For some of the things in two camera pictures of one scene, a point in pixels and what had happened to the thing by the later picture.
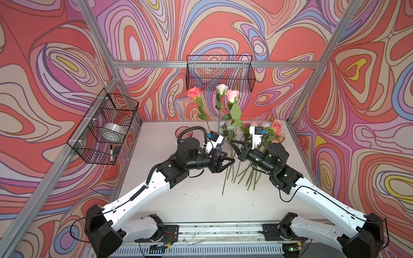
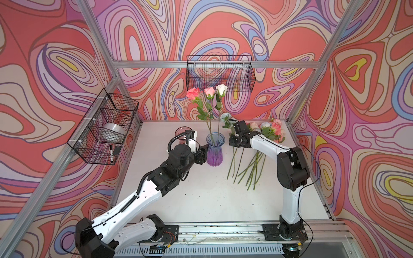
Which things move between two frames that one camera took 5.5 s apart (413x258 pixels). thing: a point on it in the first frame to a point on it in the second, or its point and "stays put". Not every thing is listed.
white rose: [222, 90] stays put
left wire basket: [99, 136] stays put
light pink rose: [233, 97] to [209, 93]
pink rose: [195, 93] stays put
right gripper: [245, 150] to [232, 142]
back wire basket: [206, 72] stays put
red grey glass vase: [187, 134] stays put
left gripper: [216, 169] to [201, 156]
